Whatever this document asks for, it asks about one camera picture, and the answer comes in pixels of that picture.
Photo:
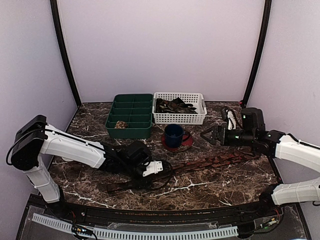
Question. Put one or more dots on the right black frame post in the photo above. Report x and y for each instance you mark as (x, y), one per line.
(258, 52)

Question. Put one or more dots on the white cable duct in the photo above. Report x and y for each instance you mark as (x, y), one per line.
(135, 232)

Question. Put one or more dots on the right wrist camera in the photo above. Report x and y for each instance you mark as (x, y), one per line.
(251, 119)

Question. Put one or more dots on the rolled brown tie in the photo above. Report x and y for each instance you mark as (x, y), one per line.
(121, 125)

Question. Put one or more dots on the black frame post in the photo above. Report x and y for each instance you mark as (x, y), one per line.
(63, 51)
(258, 52)

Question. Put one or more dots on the camouflage ties pile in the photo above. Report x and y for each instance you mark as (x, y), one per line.
(175, 106)

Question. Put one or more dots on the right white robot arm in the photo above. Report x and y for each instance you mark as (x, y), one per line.
(280, 145)

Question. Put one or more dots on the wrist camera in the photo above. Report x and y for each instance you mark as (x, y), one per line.
(251, 119)
(138, 159)

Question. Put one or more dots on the white plastic basket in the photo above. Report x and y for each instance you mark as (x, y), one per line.
(195, 99)

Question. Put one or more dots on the brown red floral tie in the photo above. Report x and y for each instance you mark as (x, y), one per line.
(182, 168)

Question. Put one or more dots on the black front rail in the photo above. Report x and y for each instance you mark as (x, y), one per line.
(232, 214)

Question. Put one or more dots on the left black frame post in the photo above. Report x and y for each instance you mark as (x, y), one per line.
(63, 51)

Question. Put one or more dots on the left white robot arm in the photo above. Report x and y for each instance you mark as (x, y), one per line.
(38, 138)

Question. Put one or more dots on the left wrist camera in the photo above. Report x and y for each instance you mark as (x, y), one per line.
(138, 159)

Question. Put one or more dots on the blue enamel mug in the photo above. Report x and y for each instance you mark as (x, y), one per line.
(174, 135)

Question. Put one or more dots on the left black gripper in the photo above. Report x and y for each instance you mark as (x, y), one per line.
(139, 178)

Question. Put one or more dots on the green compartment tray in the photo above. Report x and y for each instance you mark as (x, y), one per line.
(136, 111)

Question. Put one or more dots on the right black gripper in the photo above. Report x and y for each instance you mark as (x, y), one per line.
(218, 130)

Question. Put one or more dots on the red floral saucer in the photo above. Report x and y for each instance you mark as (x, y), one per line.
(187, 142)

